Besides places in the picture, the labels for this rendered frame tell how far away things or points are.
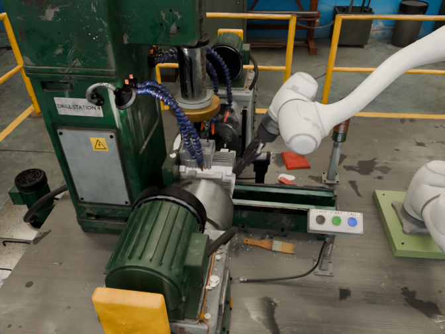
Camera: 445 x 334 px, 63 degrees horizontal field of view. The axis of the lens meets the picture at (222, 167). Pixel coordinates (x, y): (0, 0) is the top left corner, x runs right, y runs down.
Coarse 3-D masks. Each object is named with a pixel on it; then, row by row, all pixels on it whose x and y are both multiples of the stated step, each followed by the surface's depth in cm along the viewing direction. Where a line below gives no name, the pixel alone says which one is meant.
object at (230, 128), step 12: (240, 108) 168; (216, 120) 156; (228, 120) 155; (240, 120) 161; (204, 132) 160; (216, 132) 159; (228, 132) 158; (240, 132) 158; (216, 144) 163; (228, 144) 162
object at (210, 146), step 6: (192, 144) 145; (204, 144) 144; (210, 144) 142; (180, 150) 137; (186, 150) 142; (204, 150) 140; (210, 150) 142; (180, 156) 138; (186, 156) 137; (204, 156) 136; (210, 156) 136; (180, 162) 139; (186, 162) 139; (192, 162) 138; (204, 162) 137; (210, 162) 137; (192, 168) 140; (198, 168) 139; (210, 168) 139
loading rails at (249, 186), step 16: (240, 192) 155; (256, 192) 153; (272, 192) 152; (288, 192) 152; (304, 192) 152; (320, 192) 152; (240, 208) 146; (256, 208) 145; (272, 208) 144; (288, 208) 143; (304, 208) 143; (320, 208) 144; (336, 208) 143; (240, 224) 151; (256, 224) 150; (272, 224) 149; (288, 224) 148; (304, 224) 147
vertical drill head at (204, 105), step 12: (204, 36) 114; (180, 48) 114; (204, 48) 116; (180, 60) 116; (192, 60) 115; (204, 60) 118; (180, 72) 119; (192, 72) 117; (204, 72) 120; (180, 84) 123; (192, 84) 120; (204, 84) 122; (180, 96) 126; (192, 96) 122; (204, 96) 124; (216, 96) 131; (192, 108) 123; (204, 108) 124; (216, 108) 125; (192, 120) 123; (204, 120) 124
